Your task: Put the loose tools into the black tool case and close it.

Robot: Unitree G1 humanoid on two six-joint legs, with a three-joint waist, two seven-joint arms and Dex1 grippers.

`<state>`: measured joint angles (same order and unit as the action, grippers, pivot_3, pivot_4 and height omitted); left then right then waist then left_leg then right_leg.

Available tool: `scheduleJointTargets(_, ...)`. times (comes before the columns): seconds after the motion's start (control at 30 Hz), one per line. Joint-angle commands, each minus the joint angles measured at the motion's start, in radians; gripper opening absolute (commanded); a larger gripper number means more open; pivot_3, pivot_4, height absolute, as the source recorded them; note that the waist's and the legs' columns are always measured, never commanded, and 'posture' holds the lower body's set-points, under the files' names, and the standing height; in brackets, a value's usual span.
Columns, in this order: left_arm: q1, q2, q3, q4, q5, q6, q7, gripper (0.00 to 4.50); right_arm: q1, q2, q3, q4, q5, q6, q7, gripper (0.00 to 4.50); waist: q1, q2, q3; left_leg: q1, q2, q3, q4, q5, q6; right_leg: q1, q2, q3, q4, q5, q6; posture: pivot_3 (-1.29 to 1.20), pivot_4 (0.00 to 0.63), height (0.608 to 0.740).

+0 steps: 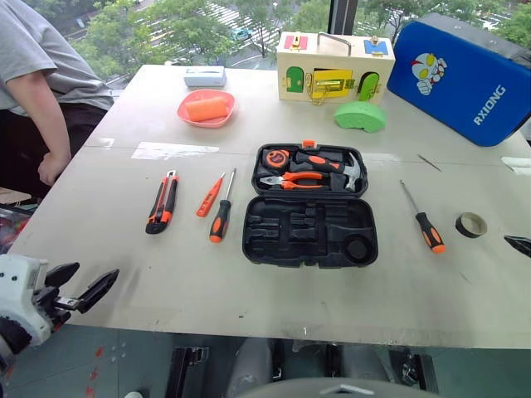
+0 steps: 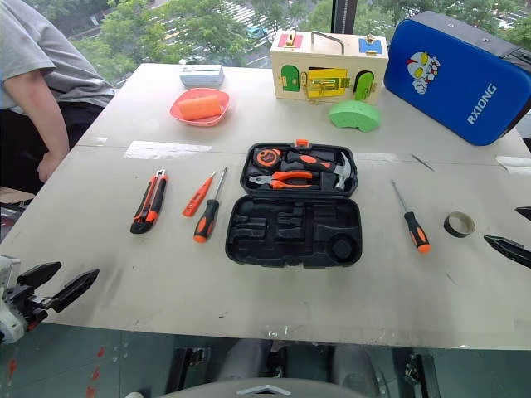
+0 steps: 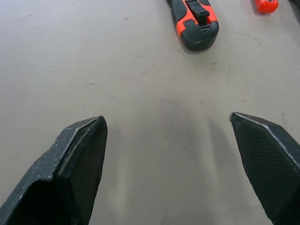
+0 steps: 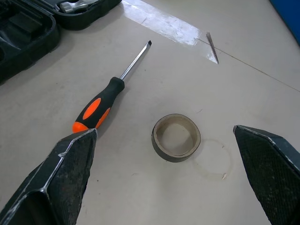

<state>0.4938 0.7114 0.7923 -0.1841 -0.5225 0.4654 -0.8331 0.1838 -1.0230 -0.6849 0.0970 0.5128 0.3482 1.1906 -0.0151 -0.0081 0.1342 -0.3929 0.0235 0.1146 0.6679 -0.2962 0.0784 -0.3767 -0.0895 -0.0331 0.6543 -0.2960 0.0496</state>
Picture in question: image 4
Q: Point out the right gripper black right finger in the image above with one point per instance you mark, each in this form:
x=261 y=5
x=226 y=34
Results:
x=269 y=173

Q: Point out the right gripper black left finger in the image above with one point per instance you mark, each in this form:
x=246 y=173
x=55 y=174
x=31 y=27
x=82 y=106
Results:
x=58 y=178

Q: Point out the black orange flathead screwdriver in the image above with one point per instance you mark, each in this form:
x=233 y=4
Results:
x=100 y=105

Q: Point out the black tool case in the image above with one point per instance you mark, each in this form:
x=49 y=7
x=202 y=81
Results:
x=25 y=42

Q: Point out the dark tape roll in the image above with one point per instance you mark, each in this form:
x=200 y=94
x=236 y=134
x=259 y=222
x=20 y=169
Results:
x=164 y=153

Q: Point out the blue padded case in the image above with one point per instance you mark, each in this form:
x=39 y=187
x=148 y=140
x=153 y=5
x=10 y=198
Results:
x=288 y=16

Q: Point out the silver claw hammer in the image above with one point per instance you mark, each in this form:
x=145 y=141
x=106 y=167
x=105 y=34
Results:
x=70 y=5

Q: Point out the clear tape strip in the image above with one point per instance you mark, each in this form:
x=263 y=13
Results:
x=168 y=23

